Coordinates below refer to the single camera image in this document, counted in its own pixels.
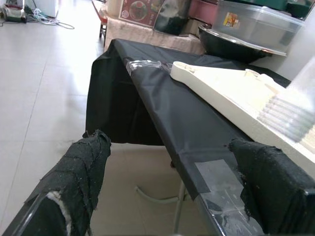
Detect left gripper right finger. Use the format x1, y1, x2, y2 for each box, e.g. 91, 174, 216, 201
226, 137, 315, 236

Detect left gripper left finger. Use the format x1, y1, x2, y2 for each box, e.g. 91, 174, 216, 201
4, 129, 112, 236

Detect white plastic table leg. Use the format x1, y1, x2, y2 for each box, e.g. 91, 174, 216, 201
255, 56, 315, 145

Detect white plastic tabletop panel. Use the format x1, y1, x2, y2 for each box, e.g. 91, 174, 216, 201
169, 60, 315, 170

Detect black table cloth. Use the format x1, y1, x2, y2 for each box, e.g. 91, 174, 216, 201
82, 38, 315, 236

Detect crumpled clear tape strip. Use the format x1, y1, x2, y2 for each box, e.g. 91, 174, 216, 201
125, 58, 174, 73

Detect black wok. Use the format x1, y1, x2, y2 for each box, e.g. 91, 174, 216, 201
198, 23, 274, 63

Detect beige cloth covered bench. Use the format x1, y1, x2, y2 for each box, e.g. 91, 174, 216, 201
103, 17, 206, 55

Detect clear plastic container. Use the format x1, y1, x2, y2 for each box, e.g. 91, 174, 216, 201
211, 0, 306, 57

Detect orange lid storage box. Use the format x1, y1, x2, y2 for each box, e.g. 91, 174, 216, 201
107, 0, 168, 27

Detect black bag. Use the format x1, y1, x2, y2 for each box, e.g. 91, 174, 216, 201
154, 0, 191, 35

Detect pink storage box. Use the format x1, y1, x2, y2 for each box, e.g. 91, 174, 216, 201
188, 0, 221, 24

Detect grey folding table frame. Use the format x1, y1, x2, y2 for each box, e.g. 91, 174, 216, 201
134, 161, 195, 236

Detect white cable bundle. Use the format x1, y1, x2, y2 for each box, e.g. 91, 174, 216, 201
24, 7, 76, 30

